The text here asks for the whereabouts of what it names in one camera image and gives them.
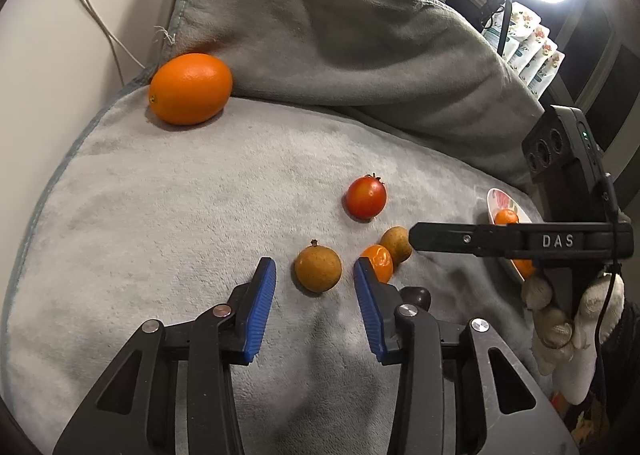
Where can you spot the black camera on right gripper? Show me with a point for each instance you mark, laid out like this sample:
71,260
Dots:
563,161

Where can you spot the small orange kumquat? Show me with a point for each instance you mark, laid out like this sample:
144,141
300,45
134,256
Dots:
381,261

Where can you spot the floral white plate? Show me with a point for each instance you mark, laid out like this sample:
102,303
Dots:
496,199

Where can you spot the right white gloved hand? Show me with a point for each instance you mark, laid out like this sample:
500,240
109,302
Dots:
565,348

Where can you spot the floral tissue packs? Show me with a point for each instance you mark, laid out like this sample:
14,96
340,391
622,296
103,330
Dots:
530,52

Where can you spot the brown longan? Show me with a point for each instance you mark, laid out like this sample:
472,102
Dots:
318,268
396,241

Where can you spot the large orange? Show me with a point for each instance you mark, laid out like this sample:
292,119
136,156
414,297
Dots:
190,89

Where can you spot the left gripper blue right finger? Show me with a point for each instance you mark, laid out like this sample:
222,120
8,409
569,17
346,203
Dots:
377,302

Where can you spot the red cherry tomato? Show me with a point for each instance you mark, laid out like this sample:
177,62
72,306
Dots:
366,197

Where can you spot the mandarin with stem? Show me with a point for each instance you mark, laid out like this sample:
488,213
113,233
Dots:
525,268

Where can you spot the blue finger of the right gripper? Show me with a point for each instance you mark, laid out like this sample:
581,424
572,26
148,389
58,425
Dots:
429,237

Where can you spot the black tripod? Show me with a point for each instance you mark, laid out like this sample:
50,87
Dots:
495,18

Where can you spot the big orange on plate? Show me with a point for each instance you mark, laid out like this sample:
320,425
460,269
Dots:
506,216

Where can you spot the grey fleece blanket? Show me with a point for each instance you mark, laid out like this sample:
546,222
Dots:
143,220

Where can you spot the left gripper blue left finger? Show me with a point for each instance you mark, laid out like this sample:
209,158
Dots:
251,303

